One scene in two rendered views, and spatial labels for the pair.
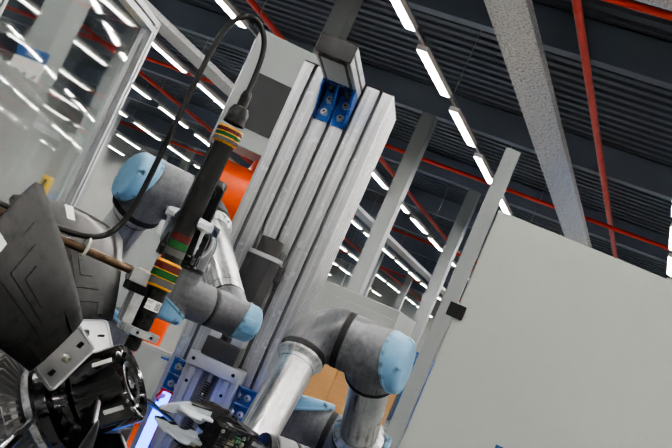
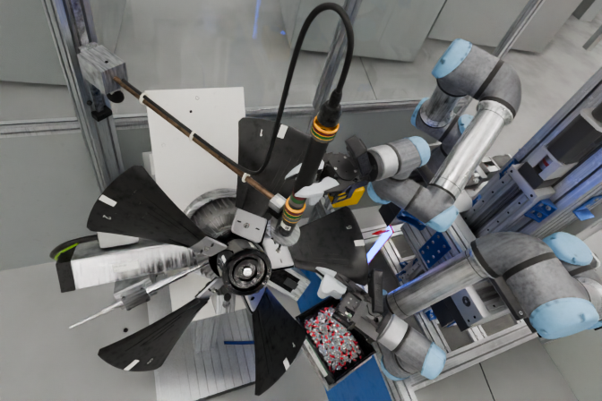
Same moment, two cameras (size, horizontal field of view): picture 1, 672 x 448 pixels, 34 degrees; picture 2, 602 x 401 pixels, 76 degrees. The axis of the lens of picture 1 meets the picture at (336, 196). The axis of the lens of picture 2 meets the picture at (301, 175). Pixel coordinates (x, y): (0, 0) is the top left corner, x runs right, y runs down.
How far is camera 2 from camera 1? 1.61 m
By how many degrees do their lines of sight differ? 69
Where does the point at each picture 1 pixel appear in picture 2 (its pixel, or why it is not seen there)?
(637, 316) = not seen: outside the picture
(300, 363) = (468, 269)
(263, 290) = (580, 148)
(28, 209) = (128, 183)
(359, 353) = (520, 294)
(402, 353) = (556, 324)
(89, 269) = (271, 180)
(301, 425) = not seen: hidden behind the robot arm
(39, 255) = (147, 207)
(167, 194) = (461, 81)
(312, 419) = not seen: hidden behind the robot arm
